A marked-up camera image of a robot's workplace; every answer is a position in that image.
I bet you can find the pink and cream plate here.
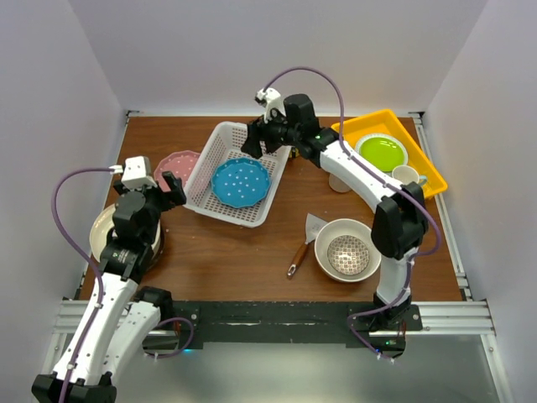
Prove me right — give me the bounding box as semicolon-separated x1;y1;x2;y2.
139;222;165;275

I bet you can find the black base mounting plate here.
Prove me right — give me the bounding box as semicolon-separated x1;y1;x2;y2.
124;300;423;364

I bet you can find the green plate white rim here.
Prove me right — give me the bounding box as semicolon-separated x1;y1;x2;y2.
355;133;409;173

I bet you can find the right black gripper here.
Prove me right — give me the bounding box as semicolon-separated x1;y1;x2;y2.
240;107;300;160

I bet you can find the pink polka dot plate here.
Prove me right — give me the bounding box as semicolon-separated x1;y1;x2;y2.
154;150;200;191

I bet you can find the wooden handle metal scraper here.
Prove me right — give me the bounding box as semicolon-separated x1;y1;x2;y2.
286;213;326;280

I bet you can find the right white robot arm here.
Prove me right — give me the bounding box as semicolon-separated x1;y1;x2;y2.
241;88;429;330

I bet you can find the yellow plastic tray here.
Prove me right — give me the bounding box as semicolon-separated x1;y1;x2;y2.
342;109;448;198

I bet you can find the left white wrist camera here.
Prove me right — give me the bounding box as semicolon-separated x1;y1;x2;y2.
109;156;157;191

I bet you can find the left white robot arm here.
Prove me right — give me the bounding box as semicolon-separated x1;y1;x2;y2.
31;166;186;402

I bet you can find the white perforated plastic basket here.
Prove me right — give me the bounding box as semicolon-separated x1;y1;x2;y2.
184;122;290;228

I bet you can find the pink mug purple interior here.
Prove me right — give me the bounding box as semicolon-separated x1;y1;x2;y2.
328;174;351;193

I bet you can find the yellow mug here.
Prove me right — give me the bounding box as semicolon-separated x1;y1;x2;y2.
289;147;300;160

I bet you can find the cream bear print plate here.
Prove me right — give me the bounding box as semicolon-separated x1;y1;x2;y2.
88;203;163;270

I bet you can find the blue polka dot plate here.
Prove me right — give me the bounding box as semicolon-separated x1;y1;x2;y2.
211;157;271;208

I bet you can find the white bowl patterned inside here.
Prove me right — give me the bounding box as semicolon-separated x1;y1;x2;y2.
314;218;381;284

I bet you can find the light blue mug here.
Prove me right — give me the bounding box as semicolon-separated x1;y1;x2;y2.
391;165;428;186

